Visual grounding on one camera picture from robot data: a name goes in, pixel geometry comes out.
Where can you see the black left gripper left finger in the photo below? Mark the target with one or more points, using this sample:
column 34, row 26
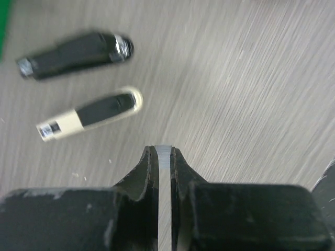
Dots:
column 121, row 217

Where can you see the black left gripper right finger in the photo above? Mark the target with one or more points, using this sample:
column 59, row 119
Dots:
column 232, row 216

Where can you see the silver staple strip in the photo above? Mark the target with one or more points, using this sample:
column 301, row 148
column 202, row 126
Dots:
column 164, row 156

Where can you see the black deli stapler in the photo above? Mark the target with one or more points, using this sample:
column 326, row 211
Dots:
column 80, row 52

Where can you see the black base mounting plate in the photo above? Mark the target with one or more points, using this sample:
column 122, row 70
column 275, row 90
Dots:
column 323, row 191

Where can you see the green plastic tray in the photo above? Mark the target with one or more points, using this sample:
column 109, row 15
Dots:
column 5, row 6

